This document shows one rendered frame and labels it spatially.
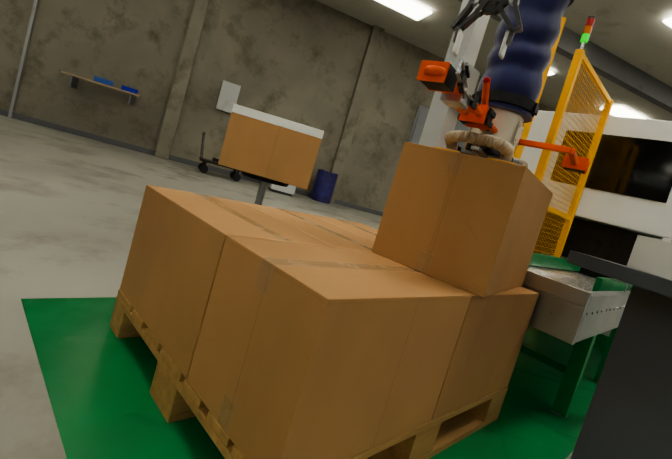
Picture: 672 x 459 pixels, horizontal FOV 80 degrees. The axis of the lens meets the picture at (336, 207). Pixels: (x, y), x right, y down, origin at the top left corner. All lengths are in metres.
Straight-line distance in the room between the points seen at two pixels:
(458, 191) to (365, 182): 10.04
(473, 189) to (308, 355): 0.74
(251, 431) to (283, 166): 1.94
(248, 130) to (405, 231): 1.58
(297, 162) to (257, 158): 0.26
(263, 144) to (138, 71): 8.00
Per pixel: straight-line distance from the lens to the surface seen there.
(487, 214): 1.27
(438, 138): 2.98
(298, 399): 0.84
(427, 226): 1.33
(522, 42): 1.63
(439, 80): 1.04
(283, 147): 2.66
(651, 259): 1.40
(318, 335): 0.78
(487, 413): 1.81
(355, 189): 11.22
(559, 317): 1.85
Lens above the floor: 0.77
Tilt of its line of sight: 4 degrees down
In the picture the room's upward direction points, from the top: 16 degrees clockwise
